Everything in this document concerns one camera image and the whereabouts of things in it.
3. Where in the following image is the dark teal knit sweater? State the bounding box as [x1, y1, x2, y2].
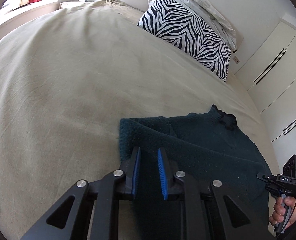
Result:
[119, 106, 270, 239]

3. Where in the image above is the person's right hand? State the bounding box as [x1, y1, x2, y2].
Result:
[269, 197, 296, 229]

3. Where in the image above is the white wardrobe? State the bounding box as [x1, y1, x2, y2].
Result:
[236, 22, 296, 167]

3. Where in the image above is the beige bed sheet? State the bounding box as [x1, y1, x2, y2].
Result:
[0, 1, 279, 239]

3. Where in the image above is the zebra print pillow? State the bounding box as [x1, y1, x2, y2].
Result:
[138, 0, 231, 82]

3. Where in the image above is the white bedside table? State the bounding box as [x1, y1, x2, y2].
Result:
[59, 1, 92, 9]

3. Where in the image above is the crumpled white blanket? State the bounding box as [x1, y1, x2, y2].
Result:
[137, 0, 237, 56]

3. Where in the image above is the wall power socket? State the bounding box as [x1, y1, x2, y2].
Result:
[232, 56, 239, 64]

